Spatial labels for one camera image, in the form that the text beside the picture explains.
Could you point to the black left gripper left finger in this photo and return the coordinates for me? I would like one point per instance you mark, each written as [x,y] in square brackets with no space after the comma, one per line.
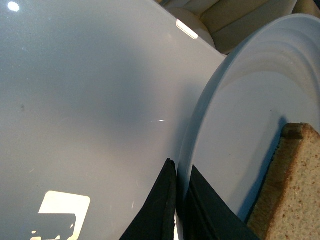
[156,219]

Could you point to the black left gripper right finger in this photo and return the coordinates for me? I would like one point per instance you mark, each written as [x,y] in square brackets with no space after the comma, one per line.
[207,216]

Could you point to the brown bread slice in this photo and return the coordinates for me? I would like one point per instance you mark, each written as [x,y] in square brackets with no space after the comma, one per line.
[288,205]

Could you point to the light blue round plate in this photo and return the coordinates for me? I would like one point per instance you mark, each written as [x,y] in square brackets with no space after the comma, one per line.
[271,79]

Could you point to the beige upholstered chair right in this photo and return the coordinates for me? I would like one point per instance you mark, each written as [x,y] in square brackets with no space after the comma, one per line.
[229,22]

